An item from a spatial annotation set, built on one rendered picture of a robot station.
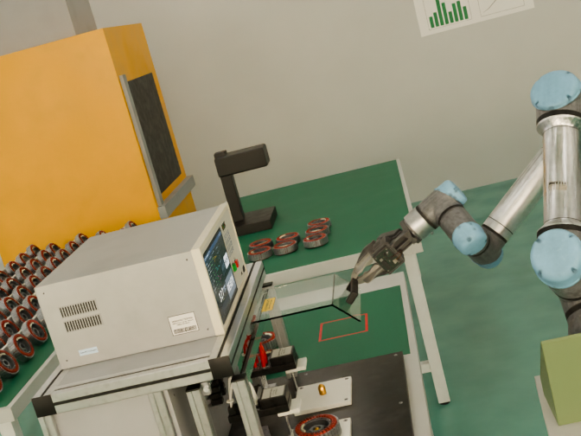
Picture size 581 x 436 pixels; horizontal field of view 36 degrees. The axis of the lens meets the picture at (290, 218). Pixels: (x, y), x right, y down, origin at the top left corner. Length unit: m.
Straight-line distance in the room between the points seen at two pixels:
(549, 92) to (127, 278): 1.07
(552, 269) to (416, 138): 5.40
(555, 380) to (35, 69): 4.32
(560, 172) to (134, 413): 1.09
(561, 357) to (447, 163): 5.46
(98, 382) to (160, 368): 0.14
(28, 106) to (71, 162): 0.43
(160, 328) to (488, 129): 5.62
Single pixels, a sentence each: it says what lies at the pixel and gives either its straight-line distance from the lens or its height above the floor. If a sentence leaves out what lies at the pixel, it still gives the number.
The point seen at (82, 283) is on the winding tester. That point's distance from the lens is 2.02.
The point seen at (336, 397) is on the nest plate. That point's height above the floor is 0.78.
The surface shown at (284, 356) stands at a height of 0.92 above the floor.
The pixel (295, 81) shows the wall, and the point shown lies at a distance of 7.27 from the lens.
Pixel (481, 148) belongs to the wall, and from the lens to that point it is 7.40.
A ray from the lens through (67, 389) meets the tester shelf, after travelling 1.97.
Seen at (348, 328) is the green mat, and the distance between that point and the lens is 2.86.
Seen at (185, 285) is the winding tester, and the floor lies 1.24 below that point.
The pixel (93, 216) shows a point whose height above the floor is 0.84.
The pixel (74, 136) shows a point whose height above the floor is 1.36.
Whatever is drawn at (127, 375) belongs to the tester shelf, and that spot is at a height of 1.12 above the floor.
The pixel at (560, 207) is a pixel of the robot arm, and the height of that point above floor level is 1.19.
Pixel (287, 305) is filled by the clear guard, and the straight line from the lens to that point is 2.21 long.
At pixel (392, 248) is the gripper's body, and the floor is 1.13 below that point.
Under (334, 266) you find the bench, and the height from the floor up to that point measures 0.72.
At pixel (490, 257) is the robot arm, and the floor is 1.05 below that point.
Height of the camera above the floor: 1.75
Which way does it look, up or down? 13 degrees down
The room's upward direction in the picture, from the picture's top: 15 degrees counter-clockwise
